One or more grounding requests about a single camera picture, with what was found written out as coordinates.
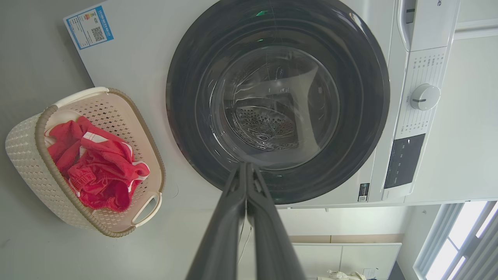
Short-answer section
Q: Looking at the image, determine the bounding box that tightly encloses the white front-load washing machine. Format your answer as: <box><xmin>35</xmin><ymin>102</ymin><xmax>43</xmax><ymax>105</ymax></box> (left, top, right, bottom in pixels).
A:
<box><xmin>63</xmin><ymin>0</ymin><xmax>461</xmax><ymax>208</ymax></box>

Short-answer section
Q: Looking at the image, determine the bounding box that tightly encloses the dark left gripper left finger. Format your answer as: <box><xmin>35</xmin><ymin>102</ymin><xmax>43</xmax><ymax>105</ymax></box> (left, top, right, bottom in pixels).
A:
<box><xmin>186</xmin><ymin>163</ymin><xmax>247</xmax><ymax>280</ymax></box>

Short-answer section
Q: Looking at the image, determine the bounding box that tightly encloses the white low cabinet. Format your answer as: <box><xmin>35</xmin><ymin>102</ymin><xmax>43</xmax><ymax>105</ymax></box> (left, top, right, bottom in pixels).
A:
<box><xmin>292</xmin><ymin>243</ymin><xmax>402</xmax><ymax>280</ymax></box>

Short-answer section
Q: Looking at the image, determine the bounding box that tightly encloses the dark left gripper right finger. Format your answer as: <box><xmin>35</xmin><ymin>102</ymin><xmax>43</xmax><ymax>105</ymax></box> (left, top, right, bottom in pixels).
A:
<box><xmin>246</xmin><ymin>163</ymin><xmax>306</xmax><ymax>280</ymax></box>

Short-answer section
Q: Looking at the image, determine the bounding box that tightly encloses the window with white frame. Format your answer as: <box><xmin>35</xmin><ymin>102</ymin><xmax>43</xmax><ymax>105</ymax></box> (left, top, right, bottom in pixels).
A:
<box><xmin>413</xmin><ymin>201</ymin><xmax>498</xmax><ymax>280</ymax></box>

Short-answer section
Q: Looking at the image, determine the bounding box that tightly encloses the cream perforated plastic laundry basket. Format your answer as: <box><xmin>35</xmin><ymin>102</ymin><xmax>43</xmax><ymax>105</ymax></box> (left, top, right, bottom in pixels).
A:
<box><xmin>5</xmin><ymin>87</ymin><xmax>166</xmax><ymax>238</ymax></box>

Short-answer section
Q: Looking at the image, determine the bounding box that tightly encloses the white washer dial knob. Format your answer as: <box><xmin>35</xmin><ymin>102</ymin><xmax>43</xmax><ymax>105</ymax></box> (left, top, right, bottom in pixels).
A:
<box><xmin>410</xmin><ymin>84</ymin><xmax>441</xmax><ymax>111</ymax></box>

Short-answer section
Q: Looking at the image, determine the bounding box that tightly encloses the blue energy label sticker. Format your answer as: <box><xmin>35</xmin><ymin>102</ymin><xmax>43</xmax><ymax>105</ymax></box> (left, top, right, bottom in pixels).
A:
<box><xmin>63</xmin><ymin>5</ymin><xmax>114</xmax><ymax>50</ymax></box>

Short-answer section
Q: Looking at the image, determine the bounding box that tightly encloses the red and white garment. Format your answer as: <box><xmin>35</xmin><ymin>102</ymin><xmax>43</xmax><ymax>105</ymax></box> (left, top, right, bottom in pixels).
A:
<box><xmin>47</xmin><ymin>116</ymin><xmax>150</xmax><ymax>213</ymax></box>

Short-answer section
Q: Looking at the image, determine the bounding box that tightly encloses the black round glass washer door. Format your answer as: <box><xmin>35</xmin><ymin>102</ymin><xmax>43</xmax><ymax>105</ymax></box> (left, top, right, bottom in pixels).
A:
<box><xmin>166</xmin><ymin>0</ymin><xmax>391</xmax><ymax>205</ymax></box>

